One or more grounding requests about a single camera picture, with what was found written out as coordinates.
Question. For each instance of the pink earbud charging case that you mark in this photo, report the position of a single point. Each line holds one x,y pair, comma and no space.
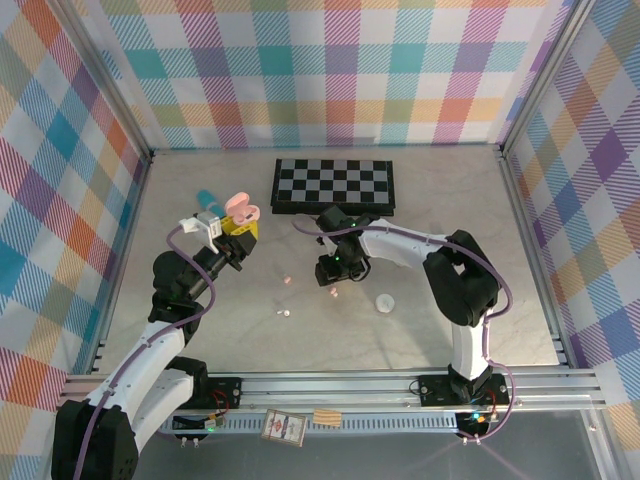
240,202

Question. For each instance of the white earbud charging case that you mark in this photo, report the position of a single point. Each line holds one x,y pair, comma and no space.
385,303

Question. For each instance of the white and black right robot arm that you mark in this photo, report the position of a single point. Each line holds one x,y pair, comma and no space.
400,242

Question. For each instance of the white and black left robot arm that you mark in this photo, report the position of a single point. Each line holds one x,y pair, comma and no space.
145,350

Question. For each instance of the teal marker pen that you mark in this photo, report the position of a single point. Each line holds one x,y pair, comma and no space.
207,200

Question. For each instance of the black folding chessboard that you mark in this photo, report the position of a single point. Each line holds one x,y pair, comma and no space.
332,185

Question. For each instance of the tan striped small block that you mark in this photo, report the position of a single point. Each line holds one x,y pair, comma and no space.
327,417

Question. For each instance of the small left electronics board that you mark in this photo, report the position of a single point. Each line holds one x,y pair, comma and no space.
212,425

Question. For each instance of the small electronics board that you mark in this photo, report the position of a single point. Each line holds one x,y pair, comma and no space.
212,425
477,417

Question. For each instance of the playing card box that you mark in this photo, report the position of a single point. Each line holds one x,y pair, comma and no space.
282,426

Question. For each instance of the small right electronics board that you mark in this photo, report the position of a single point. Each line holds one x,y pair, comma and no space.
477,417

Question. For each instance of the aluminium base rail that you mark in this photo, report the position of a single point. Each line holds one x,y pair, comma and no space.
330,387

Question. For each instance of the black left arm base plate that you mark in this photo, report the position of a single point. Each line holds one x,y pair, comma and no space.
225,390

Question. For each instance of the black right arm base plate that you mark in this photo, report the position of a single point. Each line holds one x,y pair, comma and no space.
432,390

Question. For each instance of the aluminium right floor rail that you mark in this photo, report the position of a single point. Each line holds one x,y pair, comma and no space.
520,210

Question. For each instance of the aluminium left frame post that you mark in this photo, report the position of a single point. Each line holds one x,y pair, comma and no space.
110,85

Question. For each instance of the aluminium frame post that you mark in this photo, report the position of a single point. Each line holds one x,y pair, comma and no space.
545,75
110,85

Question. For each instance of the aluminium right frame post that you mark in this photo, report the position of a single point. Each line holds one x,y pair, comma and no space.
545,75

